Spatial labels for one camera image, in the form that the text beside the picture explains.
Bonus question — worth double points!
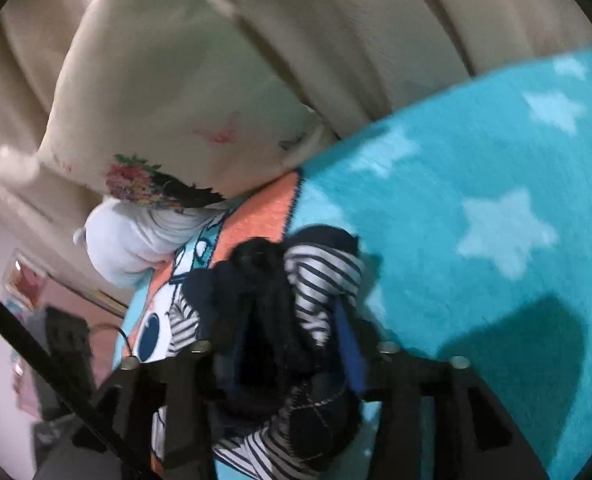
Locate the striped navy white pants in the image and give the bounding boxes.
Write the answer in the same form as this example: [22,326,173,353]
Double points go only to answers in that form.
[167,226,362,479]

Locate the beige curtain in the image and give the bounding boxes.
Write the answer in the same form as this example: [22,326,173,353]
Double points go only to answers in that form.
[0,0,592,292]

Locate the white plush toy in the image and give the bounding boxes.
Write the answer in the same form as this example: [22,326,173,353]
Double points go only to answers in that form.
[73,198,219,288]

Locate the black cable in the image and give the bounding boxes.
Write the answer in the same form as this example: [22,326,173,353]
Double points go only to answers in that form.
[0,276,153,480]

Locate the teal star cartoon blanket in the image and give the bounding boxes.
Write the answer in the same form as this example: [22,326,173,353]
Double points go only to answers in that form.
[116,48,592,479]

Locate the cream floral pillow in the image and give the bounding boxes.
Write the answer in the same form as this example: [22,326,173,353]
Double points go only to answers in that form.
[38,0,335,209]

